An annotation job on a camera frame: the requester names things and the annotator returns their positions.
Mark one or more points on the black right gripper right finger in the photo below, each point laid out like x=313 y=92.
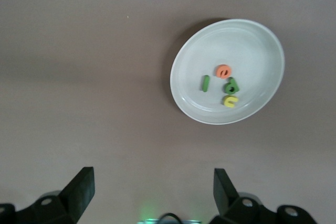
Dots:
x=225 y=197

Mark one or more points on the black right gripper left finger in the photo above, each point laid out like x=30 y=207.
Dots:
x=76 y=197

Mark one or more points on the yellow foam letter u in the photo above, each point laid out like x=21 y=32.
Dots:
x=225 y=101

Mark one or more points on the green foam letter p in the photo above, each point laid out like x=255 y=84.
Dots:
x=234 y=83

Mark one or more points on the green foam letter l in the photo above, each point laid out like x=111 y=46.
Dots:
x=205 y=83

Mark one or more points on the orange foam letter e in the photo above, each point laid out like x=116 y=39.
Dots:
x=220 y=69

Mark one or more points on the brown table cover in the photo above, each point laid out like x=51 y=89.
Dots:
x=78 y=77

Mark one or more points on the beige round plate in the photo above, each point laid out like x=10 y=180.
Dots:
x=249 y=51

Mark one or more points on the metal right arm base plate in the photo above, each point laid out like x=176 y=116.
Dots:
x=194 y=222

